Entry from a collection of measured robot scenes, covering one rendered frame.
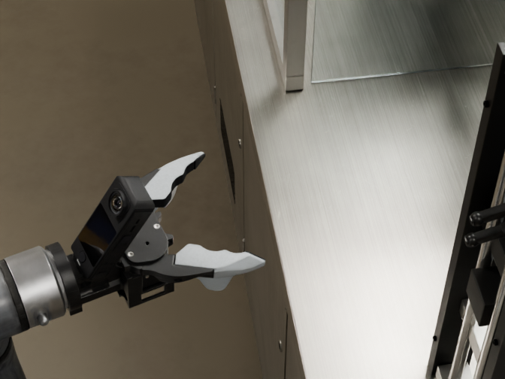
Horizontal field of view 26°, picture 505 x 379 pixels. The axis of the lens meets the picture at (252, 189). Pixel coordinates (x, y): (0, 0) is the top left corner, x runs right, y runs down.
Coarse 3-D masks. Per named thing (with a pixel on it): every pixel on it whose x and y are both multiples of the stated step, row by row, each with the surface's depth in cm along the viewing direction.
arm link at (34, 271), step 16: (16, 256) 109; (32, 256) 108; (48, 256) 109; (16, 272) 107; (32, 272) 107; (48, 272) 107; (32, 288) 106; (48, 288) 107; (64, 288) 108; (32, 304) 107; (48, 304) 107; (64, 304) 108; (32, 320) 108; (48, 320) 108
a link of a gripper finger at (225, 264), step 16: (176, 256) 110; (192, 256) 110; (208, 256) 110; (224, 256) 110; (240, 256) 111; (256, 256) 111; (224, 272) 110; (240, 272) 111; (208, 288) 114; (224, 288) 114
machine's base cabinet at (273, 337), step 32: (224, 32) 229; (224, 64) 237; (224, 96) 247; (224, 128) 256; (224, 160) 267; (256, 192) 200; (256, 224) 207; (256, 288) 221; (256, 320) 229; (288, 320) 174; (288, 352) 179
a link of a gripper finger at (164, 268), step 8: (168, 256) 110; (144, 264) 109; (152, 264) 109; (160, 264) 110; (168, 264) 110; (144, 272) 109; (152, 272) 109; (160, 272) 109; (168, 272) 109; (176, 272) 109; (184, 272) 109; (192, 272) 109; (200, 272) 109; (208, 272) 109; (160, 280) 110; (168, 280) 110; (176, 280) 110; (184, 280) 110
